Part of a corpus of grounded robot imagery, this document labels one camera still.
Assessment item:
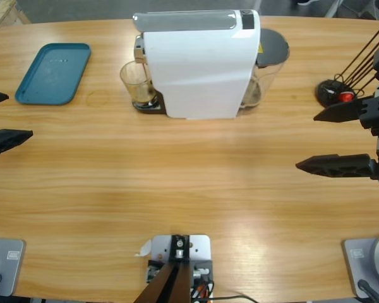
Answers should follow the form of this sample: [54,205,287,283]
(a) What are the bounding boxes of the orange and black cable bundle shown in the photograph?
[191,279,215,299]

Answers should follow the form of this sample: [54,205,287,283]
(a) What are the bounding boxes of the wooden crate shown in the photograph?
[0,0,31,29]

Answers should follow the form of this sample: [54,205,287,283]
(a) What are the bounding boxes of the white capsule coffee machine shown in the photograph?
[131,8,262,121]

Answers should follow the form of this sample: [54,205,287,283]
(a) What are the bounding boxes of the arm grey base plate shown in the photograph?
[0,238,27,297]
[342,234,379,299]

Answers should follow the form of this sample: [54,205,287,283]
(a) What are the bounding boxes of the white mounting block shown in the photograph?
[143,234,213,303]

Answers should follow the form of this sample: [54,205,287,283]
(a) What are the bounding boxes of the white tape tag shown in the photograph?
[134,239,153,258]

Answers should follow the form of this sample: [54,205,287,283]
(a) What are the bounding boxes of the thin black cable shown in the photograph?
[208,294,260,303]

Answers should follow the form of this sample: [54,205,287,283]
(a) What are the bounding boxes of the clear water tank dark lid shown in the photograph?
[238,27,291,116]

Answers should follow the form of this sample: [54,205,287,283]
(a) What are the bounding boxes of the white metal frame leg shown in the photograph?
[323,0,345,18]

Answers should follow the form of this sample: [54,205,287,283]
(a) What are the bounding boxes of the clear glass cup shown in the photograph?
[119,61,161,111]

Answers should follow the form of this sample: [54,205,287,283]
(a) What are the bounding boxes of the black wire capsule holder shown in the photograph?
[316,22,379,107]

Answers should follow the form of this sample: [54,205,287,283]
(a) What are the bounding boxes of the teal plastic tray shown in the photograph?
[15,42,92,106]

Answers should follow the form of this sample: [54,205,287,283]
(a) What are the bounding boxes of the dark camera post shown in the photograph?
[134,235,192,303]

